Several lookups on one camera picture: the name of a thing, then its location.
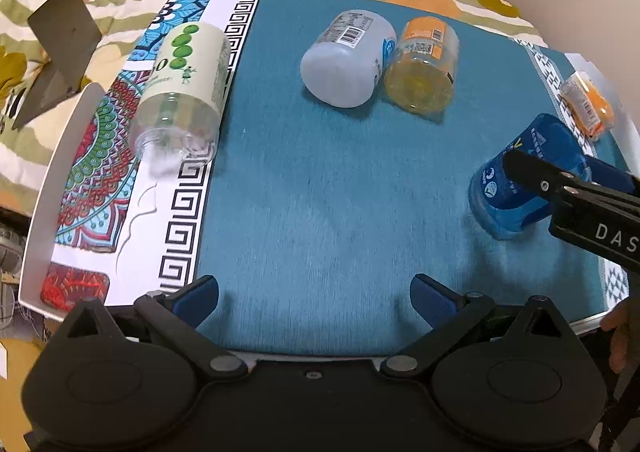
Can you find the orange juice bottle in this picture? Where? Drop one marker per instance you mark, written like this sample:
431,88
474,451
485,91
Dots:
422,69

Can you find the blue plastic bottle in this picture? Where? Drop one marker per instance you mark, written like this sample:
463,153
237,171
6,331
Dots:
520,202

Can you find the clear bottle green label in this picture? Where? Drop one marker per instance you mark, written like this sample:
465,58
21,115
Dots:
182,86

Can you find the white translucent bottle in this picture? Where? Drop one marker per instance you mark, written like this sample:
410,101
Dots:
347,61

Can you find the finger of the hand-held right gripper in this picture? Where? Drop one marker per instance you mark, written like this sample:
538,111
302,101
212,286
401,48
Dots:
535,171
612,175

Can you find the small orange bottle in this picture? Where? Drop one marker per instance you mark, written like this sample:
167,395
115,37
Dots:
586,104

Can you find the person's right hand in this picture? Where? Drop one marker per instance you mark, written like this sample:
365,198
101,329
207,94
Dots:
622,332

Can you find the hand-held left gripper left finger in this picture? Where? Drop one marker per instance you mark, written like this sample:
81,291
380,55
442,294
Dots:
199,298

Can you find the grey open laptop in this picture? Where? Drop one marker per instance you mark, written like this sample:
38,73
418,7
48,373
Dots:
57,54

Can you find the white tray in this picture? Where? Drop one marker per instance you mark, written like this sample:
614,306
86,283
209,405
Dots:
55,192

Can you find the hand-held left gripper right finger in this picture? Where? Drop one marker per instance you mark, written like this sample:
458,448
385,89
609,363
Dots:
431,298

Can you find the teal patterned mat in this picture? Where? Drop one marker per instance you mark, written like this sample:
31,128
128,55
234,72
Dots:
320,192

